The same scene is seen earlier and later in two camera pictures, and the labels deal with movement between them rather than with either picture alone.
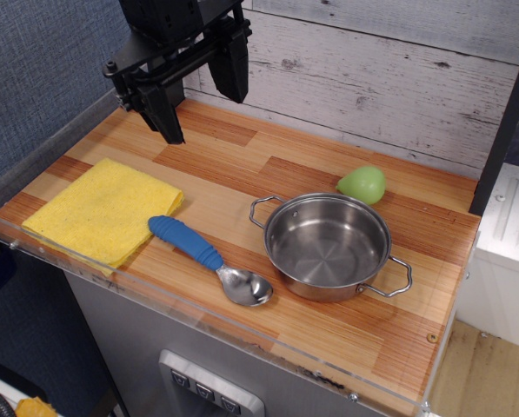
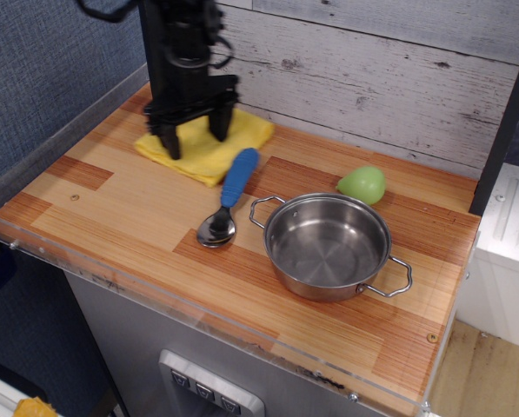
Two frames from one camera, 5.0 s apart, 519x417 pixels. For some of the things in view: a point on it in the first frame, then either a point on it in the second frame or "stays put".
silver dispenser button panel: (191, 389) stays put
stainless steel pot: (328, 247) stays put
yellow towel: (96, 214) to (203, 156)
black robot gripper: (169, 36) to (179, 36)
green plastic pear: (366, 184) stays put
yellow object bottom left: (34, 407) stays put
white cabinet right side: (498, 291) stays put
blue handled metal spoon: (242, 287) to (218, 228)
